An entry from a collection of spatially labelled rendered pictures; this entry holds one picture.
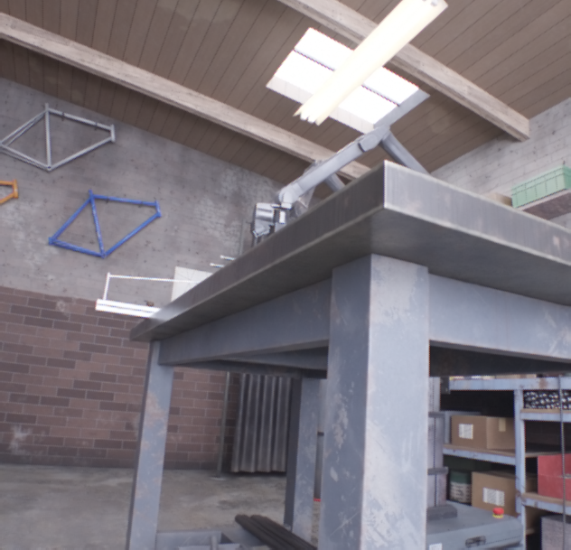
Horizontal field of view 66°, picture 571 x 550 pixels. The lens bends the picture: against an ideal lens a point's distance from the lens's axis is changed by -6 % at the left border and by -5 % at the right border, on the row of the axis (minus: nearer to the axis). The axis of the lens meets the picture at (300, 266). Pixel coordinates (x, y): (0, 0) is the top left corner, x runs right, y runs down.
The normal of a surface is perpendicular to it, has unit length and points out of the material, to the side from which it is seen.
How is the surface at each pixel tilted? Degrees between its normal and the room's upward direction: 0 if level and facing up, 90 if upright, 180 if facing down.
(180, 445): 90
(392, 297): 90
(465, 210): 90
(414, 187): 90
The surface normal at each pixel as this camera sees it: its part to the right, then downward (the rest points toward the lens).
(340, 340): -0.88, -0.18
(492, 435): 0.45, -0.21
